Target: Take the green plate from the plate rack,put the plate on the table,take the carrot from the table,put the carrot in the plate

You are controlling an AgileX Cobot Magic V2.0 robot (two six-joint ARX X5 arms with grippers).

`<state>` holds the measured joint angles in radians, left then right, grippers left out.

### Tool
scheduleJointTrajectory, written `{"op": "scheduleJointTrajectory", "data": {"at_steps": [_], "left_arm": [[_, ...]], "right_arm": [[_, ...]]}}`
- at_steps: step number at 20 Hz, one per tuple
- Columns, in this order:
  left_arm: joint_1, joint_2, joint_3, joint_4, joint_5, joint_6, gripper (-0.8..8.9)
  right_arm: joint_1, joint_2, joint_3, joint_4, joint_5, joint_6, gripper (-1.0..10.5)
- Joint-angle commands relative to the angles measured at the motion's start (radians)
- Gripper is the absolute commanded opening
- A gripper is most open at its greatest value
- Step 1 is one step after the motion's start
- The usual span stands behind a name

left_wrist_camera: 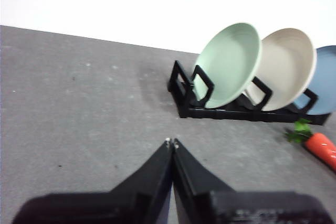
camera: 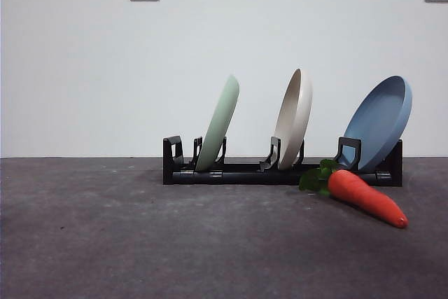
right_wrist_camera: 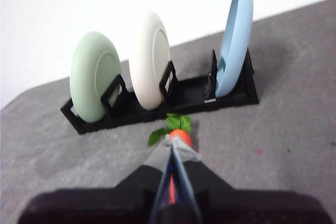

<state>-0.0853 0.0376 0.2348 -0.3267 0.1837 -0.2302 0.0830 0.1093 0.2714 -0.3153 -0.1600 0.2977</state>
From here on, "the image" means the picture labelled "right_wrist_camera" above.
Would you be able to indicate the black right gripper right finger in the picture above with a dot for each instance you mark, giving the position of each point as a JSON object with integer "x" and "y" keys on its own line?
{"x": 249, "y": 208}

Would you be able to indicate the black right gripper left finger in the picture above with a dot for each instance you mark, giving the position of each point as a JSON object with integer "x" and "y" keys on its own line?
{"x": 105, "y": 205}

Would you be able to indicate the orange carrot with green leaves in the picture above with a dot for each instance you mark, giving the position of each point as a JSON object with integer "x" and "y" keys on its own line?
{"x": 182, "y": 136}

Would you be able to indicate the green plate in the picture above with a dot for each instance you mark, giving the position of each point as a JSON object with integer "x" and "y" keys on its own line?
{"x": 86, "y": 77}

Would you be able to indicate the black plate rack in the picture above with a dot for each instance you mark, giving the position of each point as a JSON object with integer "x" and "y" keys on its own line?
{"x": 189, "y": 95}

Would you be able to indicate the white plate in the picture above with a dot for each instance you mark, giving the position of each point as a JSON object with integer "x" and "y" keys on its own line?
{"x": 147, "y": 58}

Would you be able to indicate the blue plate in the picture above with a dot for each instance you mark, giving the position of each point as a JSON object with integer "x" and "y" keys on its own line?
{"x": 237, "y": 37}

